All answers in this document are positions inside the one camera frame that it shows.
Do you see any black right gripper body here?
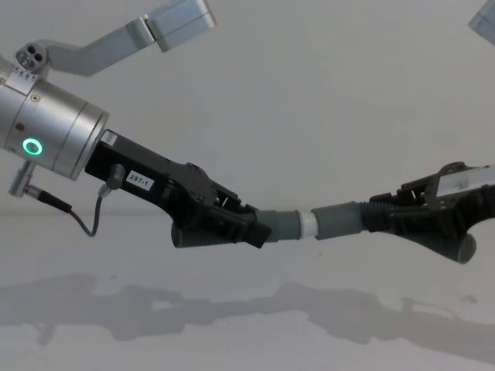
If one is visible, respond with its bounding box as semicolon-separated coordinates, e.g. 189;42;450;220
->
434;161;495;236

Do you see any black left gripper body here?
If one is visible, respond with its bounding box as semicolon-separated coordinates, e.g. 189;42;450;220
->
84;129;218;230

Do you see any grey corrugated hose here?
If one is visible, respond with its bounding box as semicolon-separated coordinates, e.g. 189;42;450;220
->
171;208;302;250
311;199;477;266

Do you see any white tube connector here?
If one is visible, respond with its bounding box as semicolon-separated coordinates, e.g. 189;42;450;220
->
296;210;321;240

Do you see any white table cloth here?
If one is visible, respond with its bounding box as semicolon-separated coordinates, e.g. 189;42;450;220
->
0;213;495;371

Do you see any white curtain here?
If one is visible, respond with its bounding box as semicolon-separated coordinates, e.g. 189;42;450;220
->
0;0;495;218

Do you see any thin dark gripper cable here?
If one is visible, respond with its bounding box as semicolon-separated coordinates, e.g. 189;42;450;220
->
8;162;127;238

